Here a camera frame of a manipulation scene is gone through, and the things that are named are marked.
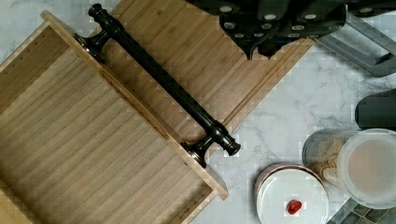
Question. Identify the bamboo wooden drawer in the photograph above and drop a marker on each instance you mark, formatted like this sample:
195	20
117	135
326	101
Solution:
79	148

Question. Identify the bamboo cutting board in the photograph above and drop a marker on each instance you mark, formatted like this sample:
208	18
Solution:
190	45

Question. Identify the white lidded round tin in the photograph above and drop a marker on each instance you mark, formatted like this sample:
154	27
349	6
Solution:
290	194

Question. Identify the dark smoked glass tumbler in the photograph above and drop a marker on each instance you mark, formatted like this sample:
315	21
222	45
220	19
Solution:
377	111

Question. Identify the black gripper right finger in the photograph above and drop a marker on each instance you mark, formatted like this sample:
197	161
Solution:
291	20

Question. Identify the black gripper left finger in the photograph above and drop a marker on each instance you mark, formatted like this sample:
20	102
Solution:
257	26

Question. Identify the black drawer handle bar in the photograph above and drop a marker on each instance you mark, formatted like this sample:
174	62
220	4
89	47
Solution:
215	132

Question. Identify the clear lidded plastic container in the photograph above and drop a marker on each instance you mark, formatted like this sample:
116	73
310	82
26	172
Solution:
361	163

